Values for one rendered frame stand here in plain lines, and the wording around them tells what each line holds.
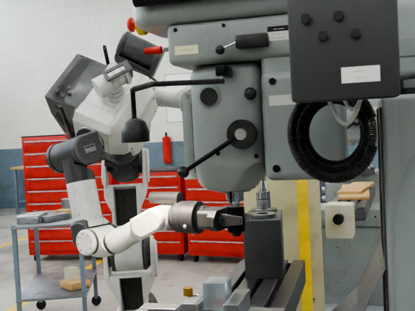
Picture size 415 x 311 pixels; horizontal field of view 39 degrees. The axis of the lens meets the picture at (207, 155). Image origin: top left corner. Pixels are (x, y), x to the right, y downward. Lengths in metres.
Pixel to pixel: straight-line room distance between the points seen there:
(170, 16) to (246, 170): 0.41
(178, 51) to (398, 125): 0.54
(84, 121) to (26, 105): 10.43
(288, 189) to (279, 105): 1.90
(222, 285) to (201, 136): 0.38
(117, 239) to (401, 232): 0.81
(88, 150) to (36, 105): 10.39
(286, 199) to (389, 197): 1.96
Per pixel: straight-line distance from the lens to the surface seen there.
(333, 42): 1.15
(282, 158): 1.40
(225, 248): 6.30
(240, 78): 1.44
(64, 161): 1.86
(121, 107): 1.90
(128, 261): 2.24
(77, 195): 1.83
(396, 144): 1.34
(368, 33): 1.15
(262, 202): 2.01
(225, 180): 1.47
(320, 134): 1.39
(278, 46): 1.41
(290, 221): 3.30
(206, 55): 1.44
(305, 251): 3.32
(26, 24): 12.44
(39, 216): 4.51
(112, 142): 1.90
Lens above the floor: 1.48
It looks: 3 degrees down
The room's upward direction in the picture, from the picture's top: 3 degrees counter-clockwise
